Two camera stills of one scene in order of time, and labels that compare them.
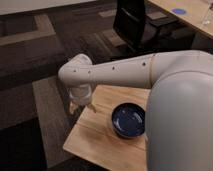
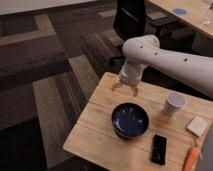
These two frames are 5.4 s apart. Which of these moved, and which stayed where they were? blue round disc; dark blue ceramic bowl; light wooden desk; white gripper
Moved: white gripper
Stayed: blue round disc; light wooden desk; dark blue ceramic bowl
